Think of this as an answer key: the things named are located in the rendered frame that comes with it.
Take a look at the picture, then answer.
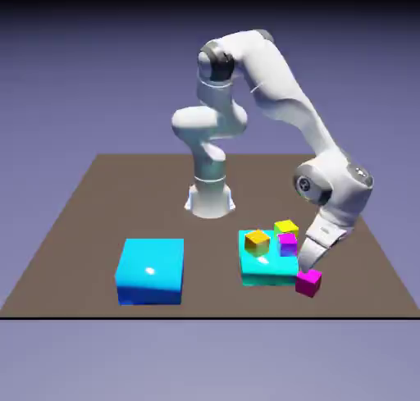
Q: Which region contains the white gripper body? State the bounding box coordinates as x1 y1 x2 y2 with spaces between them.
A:
297 236 332 274

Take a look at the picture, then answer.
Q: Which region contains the small purple cube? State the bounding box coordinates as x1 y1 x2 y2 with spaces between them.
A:
277 232 299 257

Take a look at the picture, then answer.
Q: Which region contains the small magenta cube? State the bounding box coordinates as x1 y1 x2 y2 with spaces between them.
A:
294 268 322 298

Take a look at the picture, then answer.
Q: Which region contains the small yellow cube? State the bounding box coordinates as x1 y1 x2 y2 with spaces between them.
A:
273 219 300 239

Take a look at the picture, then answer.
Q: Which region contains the small orange cube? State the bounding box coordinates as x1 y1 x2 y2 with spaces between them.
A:
244 229 271 257

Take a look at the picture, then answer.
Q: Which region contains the large cyan box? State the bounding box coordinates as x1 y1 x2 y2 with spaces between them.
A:
238 229 300 288

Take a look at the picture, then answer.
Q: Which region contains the large blue box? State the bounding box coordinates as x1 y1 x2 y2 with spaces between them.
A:
114 238 185 307

